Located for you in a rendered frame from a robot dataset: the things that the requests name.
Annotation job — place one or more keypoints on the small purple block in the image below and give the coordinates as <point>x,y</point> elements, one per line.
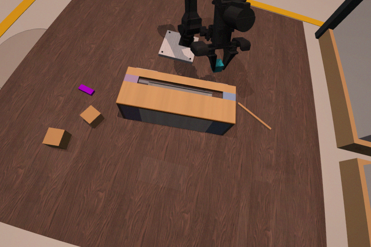
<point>86,89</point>

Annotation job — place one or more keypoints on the teal cube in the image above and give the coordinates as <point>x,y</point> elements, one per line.
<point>219,66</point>

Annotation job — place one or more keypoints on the tan square block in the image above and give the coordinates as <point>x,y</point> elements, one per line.
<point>92,116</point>

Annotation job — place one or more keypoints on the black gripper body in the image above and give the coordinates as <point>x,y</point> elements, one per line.
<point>220,40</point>

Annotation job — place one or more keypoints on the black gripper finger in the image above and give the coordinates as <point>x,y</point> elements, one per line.
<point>227,57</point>
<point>212,59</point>

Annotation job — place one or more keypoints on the tan cube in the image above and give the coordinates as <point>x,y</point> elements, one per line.
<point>57,138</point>

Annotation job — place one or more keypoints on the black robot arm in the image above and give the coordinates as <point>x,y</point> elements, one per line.
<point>234,13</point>

